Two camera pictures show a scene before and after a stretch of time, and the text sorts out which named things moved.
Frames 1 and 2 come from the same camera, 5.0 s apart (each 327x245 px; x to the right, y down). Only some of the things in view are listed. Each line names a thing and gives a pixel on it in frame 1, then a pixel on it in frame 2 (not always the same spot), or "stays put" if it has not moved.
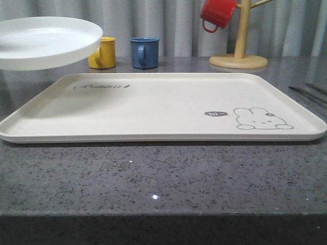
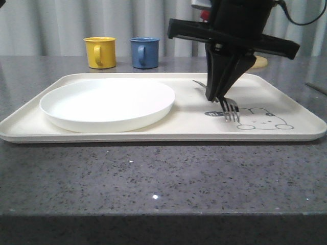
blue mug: x=145 y=52 stays put
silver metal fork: x=309 y=94 to x=230 y=108
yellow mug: x=105 y=56 stays put
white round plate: x=32 y=42 to x=107 y=105
